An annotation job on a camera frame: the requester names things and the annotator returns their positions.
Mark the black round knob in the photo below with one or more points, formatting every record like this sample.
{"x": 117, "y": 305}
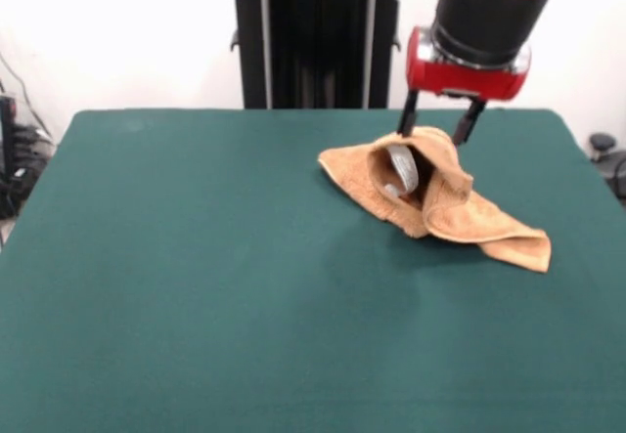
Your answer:
{"x": 602, "y": 141}

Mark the orange terry towel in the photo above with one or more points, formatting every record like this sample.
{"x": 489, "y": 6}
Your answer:
{"x": 455, "y": 208}

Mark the black electronics box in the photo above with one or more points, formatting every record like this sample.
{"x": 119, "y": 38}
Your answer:
{"x": 7, "y": 159}

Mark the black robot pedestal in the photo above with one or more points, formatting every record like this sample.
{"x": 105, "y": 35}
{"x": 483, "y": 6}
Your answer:
{"x": 318, "y": 52}

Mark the dark green table cloth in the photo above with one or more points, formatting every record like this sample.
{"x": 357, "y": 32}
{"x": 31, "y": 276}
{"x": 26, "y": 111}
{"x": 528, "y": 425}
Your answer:
{"x": 195, "y": 306}

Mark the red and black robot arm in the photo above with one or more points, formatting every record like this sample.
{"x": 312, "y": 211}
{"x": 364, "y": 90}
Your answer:
{"x": 489, "y": 12}

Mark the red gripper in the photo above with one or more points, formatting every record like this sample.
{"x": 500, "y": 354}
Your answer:
{"x": 464, "y": 81}

